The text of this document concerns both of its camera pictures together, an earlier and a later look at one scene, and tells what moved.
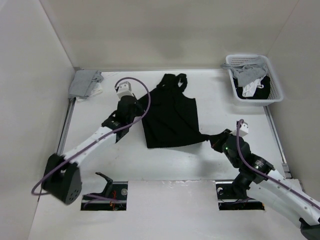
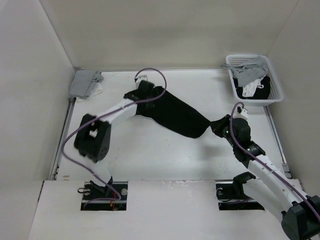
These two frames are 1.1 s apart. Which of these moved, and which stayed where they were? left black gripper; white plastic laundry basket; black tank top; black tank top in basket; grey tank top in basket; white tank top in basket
Moved: left black gripper; black tank top
Stayed: white plastic laundry basket; white tank top in basket; black tank top in basket; grey tank top in basket
